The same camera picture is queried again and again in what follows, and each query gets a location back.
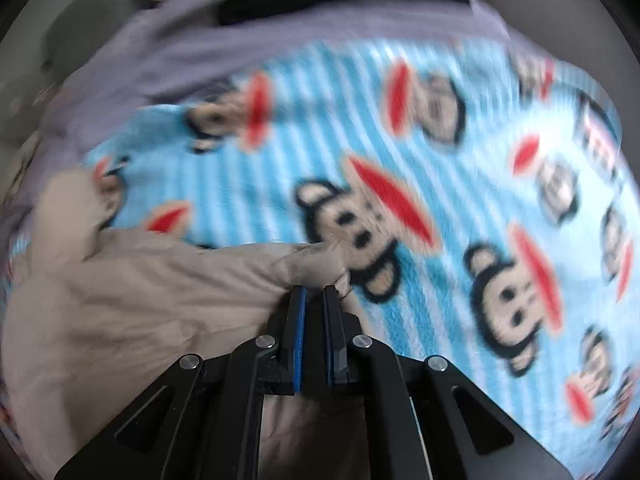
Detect blue monkey printed blanket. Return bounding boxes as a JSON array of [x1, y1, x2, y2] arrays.
[[10, 40, 636, 467]]

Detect purple duvet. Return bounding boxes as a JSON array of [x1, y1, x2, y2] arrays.
[[40, 0, 521, 161]]

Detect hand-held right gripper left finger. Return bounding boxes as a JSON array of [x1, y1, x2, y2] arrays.
[[52, 285, 307, 480]]

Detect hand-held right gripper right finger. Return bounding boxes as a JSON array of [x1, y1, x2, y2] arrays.
[[323, 285, 565, 480]]

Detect grey-beige puffer jacket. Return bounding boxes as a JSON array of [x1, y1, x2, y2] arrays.
[[0, 167, 362, 480]]

